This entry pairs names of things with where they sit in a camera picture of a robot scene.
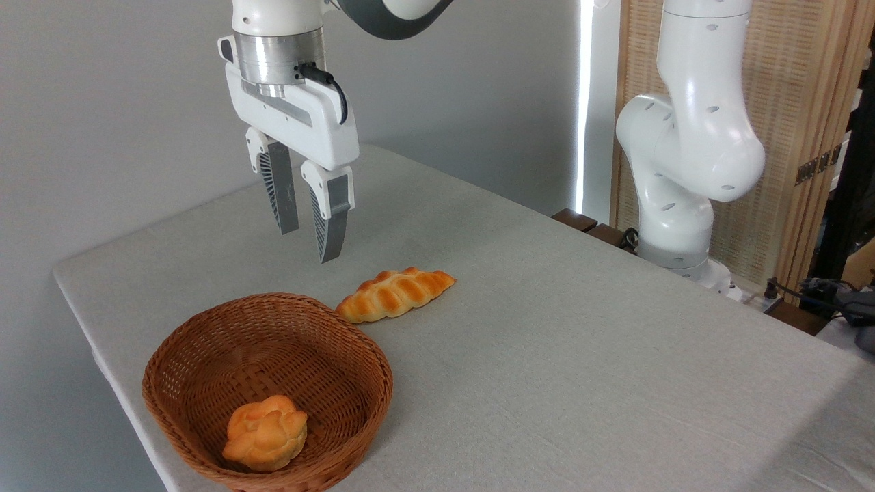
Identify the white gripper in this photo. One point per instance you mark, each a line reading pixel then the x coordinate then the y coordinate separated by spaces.
pixel 321 133

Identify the long braided bread loaf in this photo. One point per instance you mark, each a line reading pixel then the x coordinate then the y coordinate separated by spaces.
pixel 396 295

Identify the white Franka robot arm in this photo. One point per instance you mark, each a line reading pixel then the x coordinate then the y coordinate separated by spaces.
pixel 690 137

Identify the round knotted bread roll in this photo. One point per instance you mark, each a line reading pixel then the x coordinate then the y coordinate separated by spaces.
pixel 266 434

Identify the brown wicker basket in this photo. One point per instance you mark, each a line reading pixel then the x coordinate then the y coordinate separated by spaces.
pixel 273 355

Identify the light grey tablecloth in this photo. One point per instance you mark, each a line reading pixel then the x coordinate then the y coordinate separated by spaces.
pixel 547 376

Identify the black metal stand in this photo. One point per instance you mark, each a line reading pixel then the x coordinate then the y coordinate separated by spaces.
pixel 847 205

